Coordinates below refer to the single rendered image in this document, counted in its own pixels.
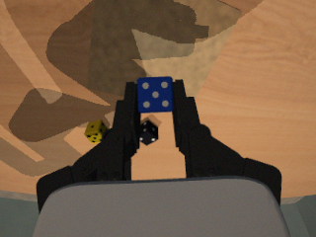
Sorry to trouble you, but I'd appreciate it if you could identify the yellow die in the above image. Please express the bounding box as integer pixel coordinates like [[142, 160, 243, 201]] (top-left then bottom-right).
[[84, 119, 108, 144]]

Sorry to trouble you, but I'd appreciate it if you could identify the tan textured mat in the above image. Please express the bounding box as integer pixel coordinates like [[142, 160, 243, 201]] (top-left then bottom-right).
[[87, 0, 242, 98]]

